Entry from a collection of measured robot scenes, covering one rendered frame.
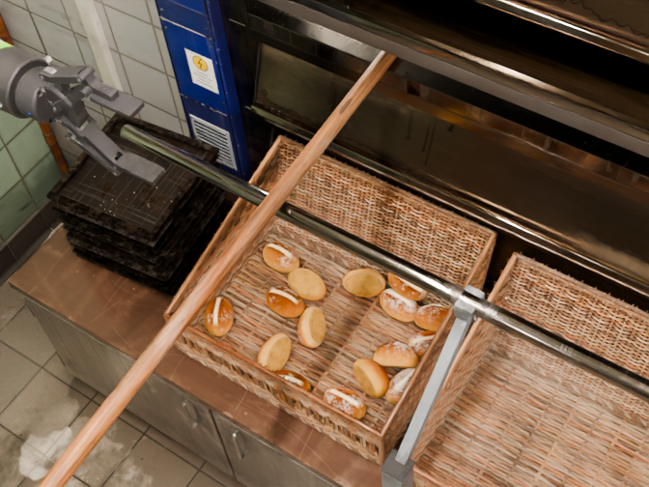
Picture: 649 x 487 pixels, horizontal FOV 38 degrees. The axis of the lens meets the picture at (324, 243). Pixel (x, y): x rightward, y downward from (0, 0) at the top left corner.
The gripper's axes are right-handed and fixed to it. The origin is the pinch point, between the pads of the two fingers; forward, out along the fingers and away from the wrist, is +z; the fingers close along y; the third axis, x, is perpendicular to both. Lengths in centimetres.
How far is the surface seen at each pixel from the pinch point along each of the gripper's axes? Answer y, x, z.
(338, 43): 30, -57, -5
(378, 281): 84, -43, 11
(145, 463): 148, 6, -37
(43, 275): 90, -7, -63
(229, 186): 31.5, -18.0, -4.0
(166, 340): 28.2, 13.2, 7.3
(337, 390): 84, -15, 17
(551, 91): 5, -41, 43
